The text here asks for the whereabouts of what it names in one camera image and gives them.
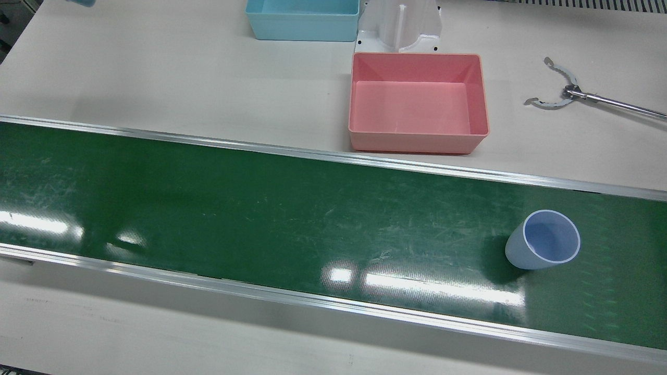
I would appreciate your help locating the black ribbed grating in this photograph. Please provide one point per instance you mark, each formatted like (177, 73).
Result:
(599, 5)

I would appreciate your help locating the metal reacher grabber tool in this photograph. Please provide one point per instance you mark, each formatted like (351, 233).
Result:
(568, 93)

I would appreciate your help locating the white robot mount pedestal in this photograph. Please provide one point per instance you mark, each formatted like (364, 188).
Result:
(380, 26)

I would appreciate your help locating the green belt conveyor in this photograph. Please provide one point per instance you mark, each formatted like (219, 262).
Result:
(260, 219)

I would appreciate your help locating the blue plastic box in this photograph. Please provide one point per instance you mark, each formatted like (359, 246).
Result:
(302, 28)

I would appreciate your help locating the pink plastic box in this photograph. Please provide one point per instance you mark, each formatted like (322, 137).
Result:
(417, 104)

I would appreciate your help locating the light blue plastic cup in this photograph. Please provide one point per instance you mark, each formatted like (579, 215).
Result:
(521, 250)

